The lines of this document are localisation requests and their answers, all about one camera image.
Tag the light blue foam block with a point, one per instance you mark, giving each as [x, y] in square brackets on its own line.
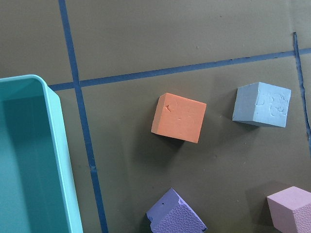
[262, 104]

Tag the orange foam block left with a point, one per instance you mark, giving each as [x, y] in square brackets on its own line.
[178, 117]

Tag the purple foam block left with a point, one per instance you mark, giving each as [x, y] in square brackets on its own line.
[171, 214]

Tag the teal plastic bin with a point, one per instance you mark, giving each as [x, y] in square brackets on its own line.
[37, 190]

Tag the pink foam block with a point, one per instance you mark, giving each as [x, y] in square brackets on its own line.
[291, 210]

